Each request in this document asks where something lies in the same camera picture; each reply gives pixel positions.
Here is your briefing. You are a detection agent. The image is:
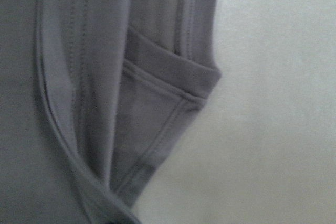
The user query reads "dark brown t-shirt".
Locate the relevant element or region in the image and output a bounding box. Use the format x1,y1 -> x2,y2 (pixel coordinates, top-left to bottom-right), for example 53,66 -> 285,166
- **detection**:
1,0 -> 221,223

